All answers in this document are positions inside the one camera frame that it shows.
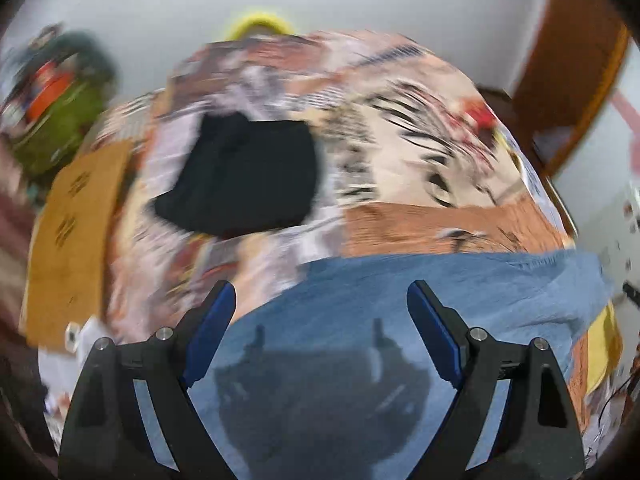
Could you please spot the brown wooden door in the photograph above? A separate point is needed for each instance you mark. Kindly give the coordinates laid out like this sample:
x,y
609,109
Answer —
x,y
565,60

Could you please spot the red box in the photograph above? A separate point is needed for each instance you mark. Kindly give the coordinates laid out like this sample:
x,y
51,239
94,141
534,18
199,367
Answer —
x,y
47,90

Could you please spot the printed blanket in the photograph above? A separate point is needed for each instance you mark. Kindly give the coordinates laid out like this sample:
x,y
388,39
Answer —
x,y
400,125

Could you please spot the blue denim pants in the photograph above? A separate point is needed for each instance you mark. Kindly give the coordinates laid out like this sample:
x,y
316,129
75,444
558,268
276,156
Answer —
x,y
325,320

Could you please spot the wooden table with flower cutouts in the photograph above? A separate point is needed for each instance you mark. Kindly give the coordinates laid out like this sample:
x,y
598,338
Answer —
x,y
70,240

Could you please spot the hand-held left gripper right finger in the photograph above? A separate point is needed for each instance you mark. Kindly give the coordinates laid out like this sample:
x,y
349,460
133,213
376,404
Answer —
x,y
434,330

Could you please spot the green bag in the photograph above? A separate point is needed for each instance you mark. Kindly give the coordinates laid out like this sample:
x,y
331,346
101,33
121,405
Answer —
x,y
55,130

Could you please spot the white phone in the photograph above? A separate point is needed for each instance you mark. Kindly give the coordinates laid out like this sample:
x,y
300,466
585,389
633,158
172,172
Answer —
x,y
73,336

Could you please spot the black cloth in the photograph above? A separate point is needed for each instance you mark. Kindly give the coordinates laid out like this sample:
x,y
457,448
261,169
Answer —
x,y
245,175

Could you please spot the yellow hoop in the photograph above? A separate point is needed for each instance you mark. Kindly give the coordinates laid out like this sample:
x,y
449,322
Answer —
x,y
257,22

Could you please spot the yellow cloth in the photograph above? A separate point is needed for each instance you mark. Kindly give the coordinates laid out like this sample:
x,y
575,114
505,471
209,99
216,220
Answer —
x,y
605,345

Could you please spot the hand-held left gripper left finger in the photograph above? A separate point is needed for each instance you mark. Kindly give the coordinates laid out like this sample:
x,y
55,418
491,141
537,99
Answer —
x,y
212,330

